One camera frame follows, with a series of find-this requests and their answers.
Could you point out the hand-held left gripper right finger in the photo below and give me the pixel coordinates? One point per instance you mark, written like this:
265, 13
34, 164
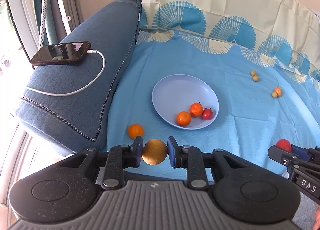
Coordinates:
172, 152

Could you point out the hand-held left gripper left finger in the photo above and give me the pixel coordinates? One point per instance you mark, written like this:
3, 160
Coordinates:
137, 151

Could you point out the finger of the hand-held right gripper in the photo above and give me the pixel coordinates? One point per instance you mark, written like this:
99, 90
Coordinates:
300, 151
281, 156

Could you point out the red cherry tomato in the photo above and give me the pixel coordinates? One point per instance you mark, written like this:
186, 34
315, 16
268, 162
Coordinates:
207, 114
283, 144

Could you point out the orange mandarin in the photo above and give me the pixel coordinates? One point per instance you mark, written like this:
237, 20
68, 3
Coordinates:
183, 118
196, 110
136, 131

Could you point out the light blue plate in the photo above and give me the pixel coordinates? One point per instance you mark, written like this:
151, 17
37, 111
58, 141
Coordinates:
180, 90

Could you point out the person's right hand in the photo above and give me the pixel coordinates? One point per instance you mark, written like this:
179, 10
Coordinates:
318, 217

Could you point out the blue and cream printed sheet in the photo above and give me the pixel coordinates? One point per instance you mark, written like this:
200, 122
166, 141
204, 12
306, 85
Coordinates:
237, 120

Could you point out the small orange kumquat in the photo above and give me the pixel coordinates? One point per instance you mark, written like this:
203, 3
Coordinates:
278, 91

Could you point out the black smartphone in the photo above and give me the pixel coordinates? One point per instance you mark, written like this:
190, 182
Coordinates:
60, 52

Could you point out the white window frame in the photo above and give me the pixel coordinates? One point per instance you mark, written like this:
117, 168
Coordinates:
17, 7

